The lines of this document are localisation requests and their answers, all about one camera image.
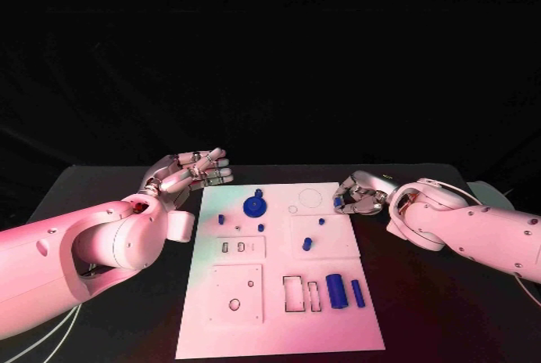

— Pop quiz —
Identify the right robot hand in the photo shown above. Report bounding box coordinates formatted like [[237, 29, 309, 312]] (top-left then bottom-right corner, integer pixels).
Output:
[[330, 170, 401, 217]]

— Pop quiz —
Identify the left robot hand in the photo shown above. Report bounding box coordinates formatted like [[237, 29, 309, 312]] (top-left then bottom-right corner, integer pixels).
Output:
[[138, 147, 235, 200]]

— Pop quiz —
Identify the white task board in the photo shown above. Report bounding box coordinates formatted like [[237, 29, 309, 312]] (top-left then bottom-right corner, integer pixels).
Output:
[[174, 181, 387, 361]]

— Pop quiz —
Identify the thick blue cylinder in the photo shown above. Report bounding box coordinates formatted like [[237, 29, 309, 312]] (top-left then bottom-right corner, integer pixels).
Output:
[[325, 273, 351, 310]]

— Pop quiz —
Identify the thin long blue cylinder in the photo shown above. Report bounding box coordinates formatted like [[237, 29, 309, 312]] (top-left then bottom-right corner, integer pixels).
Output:
[[349, 279, 366, 309]]

